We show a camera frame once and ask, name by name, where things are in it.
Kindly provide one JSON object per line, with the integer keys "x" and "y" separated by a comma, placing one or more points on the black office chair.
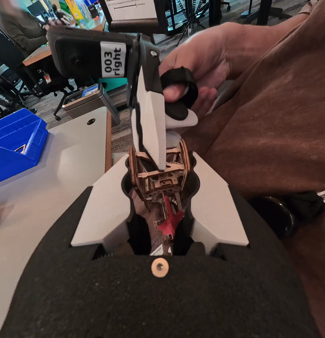
{"x": 50, "y": 80}

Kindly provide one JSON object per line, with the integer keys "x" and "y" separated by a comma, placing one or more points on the teal box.
{"x": 117, "y": 84}

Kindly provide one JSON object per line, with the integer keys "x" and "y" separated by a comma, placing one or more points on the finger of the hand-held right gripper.
{"x": 134, "y": 132}
{"x": 152, "y": 124}

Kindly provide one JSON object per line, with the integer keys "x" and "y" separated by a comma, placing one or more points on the black table leg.
{"x": 264, "y": 10}

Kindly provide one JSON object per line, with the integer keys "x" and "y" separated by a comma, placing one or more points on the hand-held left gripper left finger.
{"x": 104, "y": 206}

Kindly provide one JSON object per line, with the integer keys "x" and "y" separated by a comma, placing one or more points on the person's brown shirt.
{"x": 270, "y": 132}

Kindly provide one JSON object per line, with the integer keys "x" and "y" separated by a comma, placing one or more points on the blue plastic bin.
{"x": 17, "y": 132}

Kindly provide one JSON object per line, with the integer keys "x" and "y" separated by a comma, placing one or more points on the red tape piece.
{"x": 169, "y": 224}

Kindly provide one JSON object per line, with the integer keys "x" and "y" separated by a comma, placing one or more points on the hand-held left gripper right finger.
{"x": 218, "y": 208}

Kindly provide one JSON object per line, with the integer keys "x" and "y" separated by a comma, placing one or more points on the metal trash can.
{"x": 93, "y": 105}

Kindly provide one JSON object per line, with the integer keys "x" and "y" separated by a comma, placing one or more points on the person's right hand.
{"x": 210, "y": 55}

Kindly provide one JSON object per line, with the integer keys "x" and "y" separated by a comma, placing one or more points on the white desk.
{"x": 72, "y": 147}

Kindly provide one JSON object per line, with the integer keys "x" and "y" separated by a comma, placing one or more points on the office chair armrest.
{"x": 223, "y": 92}

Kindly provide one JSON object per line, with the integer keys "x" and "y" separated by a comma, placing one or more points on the wooden laser-cut model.
{"x": 157, "y": 182}

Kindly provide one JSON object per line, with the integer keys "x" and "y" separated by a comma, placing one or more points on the wooden-edged desk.
{"x": 38, "y": 56}

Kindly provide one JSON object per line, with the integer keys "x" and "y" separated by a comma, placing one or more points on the black rounded object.
{"x": 273, "y": 216}

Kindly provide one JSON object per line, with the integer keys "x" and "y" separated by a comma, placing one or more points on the person's right forearm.
{"x": 268, "y": 37}

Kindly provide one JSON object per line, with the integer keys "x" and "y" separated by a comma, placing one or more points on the white sign board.
{"x": 130, "y": 9}

